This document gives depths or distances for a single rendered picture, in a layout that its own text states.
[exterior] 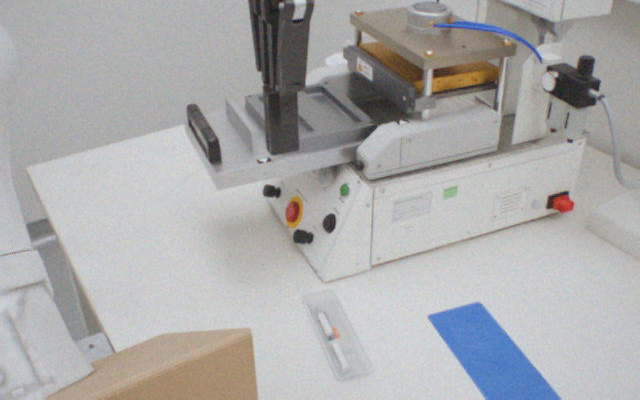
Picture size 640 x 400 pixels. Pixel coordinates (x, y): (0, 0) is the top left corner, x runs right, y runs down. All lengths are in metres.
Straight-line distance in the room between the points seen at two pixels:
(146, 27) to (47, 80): 0.40
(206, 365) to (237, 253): 0.65
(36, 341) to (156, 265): 0.55
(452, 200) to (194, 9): 1.62
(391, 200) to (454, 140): 0.14
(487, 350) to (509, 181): 0.33
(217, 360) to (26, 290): 0.23
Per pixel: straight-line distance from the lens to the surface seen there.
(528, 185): 1.23
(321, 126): 1.05
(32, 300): 0.68
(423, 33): 1.13
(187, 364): 0.53
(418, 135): 1.03
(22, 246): 0.70
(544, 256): 1.22
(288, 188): 1.24
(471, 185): 1.14
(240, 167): 0.99
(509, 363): 1.00
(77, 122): 2.51
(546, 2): 1.11
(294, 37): 0.55
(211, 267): 1.15
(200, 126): 1.04
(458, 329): 1.03
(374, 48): 1.21
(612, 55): 1.58
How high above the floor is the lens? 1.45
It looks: 31 degrees down
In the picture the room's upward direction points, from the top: 1 degrees counter-clockwise
